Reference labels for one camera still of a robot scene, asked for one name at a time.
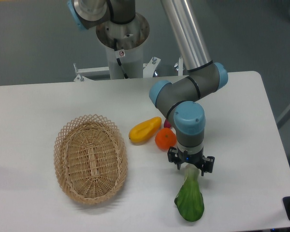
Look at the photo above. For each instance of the white metal base frame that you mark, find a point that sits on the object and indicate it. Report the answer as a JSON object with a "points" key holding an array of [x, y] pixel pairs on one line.
{"points": [[136, 69]]}

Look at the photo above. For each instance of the green bok choy vegetable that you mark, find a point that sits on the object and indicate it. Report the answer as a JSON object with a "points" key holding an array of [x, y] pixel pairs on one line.
{"points": [[189, 200]]}

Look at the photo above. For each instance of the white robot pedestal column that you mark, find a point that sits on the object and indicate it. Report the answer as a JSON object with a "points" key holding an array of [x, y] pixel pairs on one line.
{"points": [[124, 42]]}

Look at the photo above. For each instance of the yellow papaya half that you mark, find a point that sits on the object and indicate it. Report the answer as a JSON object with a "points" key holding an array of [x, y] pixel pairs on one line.
{"points": [[145, 130]]}

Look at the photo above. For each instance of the white table leg right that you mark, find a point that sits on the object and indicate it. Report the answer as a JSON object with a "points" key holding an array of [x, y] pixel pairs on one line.
{"points": [[283, 117]]}

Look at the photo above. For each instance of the purple sweet potato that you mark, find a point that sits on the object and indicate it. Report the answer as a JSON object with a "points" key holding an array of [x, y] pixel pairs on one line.
{"points": [[167, 124]]}

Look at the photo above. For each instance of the orange tangerine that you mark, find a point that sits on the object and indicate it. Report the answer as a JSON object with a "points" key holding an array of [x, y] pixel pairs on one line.
{"points": [[165, 139]]}

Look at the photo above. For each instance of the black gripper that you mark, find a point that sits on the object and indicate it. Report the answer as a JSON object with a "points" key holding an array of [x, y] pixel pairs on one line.
{"points": [[205, 164]]}

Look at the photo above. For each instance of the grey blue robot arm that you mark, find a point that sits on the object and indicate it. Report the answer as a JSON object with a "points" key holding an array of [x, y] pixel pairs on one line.
{"points": [[178, 101]]}

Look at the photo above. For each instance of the woven wicker basket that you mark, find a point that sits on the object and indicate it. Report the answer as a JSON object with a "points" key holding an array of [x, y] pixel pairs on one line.
{"points": [[90, 159]]}

